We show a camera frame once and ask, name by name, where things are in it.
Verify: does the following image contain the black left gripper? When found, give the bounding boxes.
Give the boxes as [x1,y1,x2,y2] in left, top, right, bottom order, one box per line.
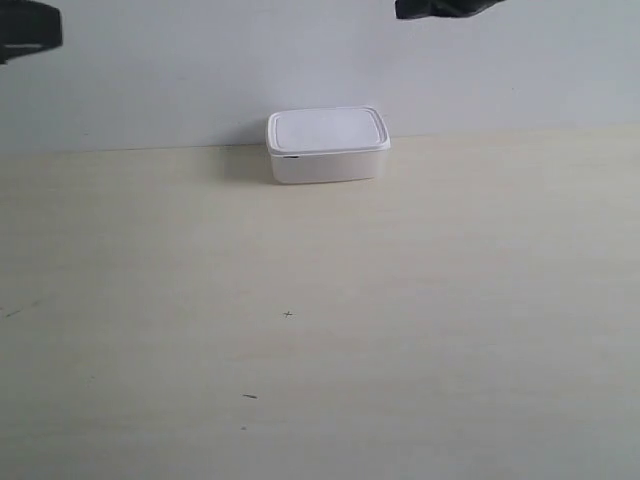
[1,1,63,65]

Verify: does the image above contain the white lidded plastic container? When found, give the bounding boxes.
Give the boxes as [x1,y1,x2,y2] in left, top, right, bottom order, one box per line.
[265,106,391,185]

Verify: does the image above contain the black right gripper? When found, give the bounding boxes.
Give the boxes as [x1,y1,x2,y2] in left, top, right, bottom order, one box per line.
[394,0,502,20]

